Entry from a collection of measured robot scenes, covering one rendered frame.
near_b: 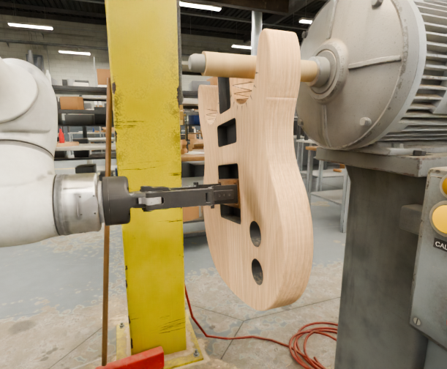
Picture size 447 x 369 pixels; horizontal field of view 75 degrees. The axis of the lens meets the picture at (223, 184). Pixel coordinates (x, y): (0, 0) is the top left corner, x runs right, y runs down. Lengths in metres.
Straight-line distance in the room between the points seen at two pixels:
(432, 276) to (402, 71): 0.25
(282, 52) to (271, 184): 0.16
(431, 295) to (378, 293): 0.31
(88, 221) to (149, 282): 1.06
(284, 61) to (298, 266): 0.25
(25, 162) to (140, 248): 0.99
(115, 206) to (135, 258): 0.99
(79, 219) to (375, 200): 0.55
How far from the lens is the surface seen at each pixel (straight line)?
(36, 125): 0.50
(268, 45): 0.39
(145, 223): 1.36
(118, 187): 0.45
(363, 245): 0.72
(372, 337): 0.78
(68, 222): 0.45
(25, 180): 0.46
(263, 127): 0.39
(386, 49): 0.47
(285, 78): 0.39
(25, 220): 0.45
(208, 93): 0.66
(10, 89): 0.48
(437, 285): 0.41
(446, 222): 0.38
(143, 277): 1.46
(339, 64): 0.50
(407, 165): 0.52
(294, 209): 0.37
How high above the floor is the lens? 1.17
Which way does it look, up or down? 12 degrees down
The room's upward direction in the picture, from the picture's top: straight up
